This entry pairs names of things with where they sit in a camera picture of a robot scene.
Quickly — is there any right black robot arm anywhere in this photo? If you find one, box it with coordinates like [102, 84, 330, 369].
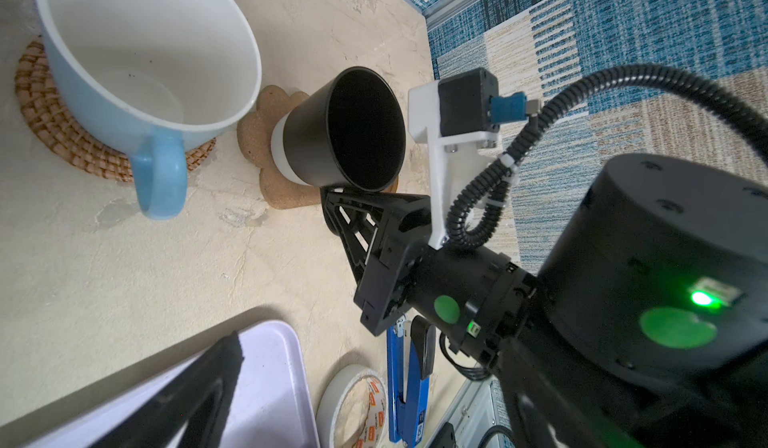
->
[321, 64, 767, 447]

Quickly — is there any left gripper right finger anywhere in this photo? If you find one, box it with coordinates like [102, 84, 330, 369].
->
[320, 187, 396, 283]

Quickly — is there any woven rattan round coaster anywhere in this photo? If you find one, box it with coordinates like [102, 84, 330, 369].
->
[14, 38, 217, 183]

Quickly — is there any brown flower-shaped coaster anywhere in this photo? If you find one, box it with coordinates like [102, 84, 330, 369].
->
[236, 84, 400, 211]

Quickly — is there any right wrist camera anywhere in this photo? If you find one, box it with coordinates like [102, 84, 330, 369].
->
[408, 68, 542, 250]

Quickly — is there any white mug blue handle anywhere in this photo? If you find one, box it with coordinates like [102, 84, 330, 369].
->
[35, 0, 262, 220]

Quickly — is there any purple serving tray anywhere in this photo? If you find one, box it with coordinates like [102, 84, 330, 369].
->
[28, 320, 320, 447]

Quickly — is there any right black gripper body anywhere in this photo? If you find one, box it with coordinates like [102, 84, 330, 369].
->
[354, 193, 432, 336]

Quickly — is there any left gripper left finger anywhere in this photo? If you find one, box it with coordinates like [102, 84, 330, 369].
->
[93, 332, 244, 447]

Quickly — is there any black mug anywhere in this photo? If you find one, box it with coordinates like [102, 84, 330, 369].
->
[270, 66, 406, 192]

